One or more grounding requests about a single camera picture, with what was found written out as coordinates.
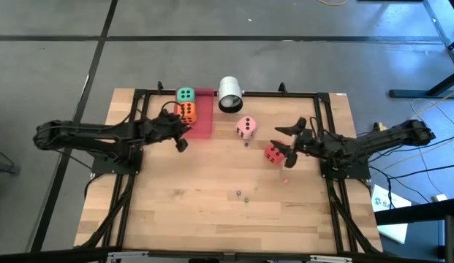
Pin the large pink foam die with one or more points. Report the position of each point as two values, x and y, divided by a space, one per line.
246 127

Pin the silver frame bracket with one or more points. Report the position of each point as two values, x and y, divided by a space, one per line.
128 255
330 259

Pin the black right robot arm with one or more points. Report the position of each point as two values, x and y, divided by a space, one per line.
387 137

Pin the large red foam die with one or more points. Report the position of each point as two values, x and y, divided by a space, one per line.
273 153

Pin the large teal foam die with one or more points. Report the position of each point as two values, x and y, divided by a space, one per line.
185 95

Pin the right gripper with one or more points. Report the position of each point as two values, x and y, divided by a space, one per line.
309 143

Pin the dark stand leg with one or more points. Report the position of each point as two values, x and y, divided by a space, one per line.
7 168

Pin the white power adapter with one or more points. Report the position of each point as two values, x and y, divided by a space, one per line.
440 198

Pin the black furniture bar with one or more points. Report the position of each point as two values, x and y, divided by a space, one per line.
413 215

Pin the black aluminium table frame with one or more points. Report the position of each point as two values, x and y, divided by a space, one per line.
267 94

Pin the large orange foam die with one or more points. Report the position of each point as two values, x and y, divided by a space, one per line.
190 114

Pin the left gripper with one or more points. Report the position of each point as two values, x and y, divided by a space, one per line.
157 129

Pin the black floor stand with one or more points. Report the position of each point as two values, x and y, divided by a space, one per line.
413 93

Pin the white cylinder with black opening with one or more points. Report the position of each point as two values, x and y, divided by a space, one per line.
229 87

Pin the black rig beam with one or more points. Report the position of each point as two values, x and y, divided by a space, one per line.
47 255

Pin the white printed box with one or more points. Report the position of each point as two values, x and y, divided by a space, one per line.
395 233

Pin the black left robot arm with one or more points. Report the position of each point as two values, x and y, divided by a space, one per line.
87 133

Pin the pink plastic tray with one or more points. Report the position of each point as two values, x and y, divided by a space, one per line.
204 124

